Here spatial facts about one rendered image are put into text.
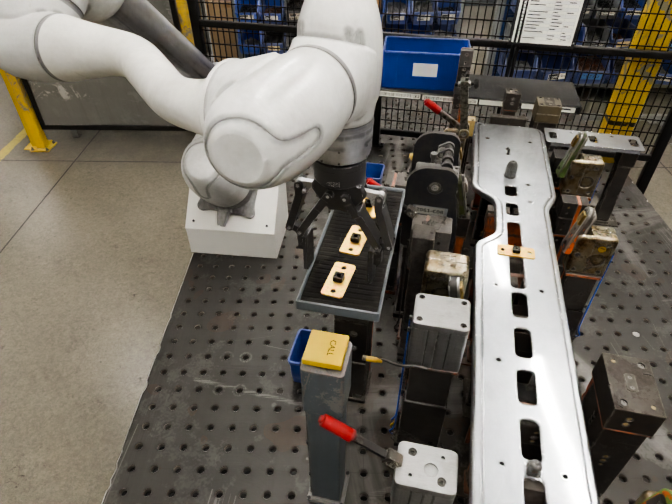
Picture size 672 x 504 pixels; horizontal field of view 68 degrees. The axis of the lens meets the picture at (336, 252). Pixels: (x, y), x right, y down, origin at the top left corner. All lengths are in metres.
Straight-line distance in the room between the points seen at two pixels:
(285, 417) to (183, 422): 0.24
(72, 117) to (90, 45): 3.12
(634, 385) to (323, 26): 0.77
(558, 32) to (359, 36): 1.52
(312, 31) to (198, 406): 0.94
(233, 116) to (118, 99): 3.32
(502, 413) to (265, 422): 0.56
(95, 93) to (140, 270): 1.46
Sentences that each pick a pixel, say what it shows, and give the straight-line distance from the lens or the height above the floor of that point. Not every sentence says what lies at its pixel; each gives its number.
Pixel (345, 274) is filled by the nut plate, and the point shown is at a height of 1.16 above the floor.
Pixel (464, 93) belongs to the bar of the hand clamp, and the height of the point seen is 1.18.
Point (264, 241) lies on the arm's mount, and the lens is 1.58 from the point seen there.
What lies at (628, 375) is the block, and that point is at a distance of 1.03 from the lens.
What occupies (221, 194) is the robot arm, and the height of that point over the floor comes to 1.00.
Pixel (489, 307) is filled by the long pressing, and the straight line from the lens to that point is 1.08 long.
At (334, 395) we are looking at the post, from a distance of 0.80.
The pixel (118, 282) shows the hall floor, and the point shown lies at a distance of 2.76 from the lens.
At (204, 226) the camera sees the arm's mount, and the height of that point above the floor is 0.81.
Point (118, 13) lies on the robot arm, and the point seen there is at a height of 1.49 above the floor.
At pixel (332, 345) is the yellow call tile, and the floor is 1.16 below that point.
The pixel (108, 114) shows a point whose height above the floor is 0.25.
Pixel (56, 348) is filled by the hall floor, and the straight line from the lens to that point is 2.56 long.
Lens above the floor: 1.76
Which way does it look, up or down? 41 degrees down
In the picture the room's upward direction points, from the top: straight up
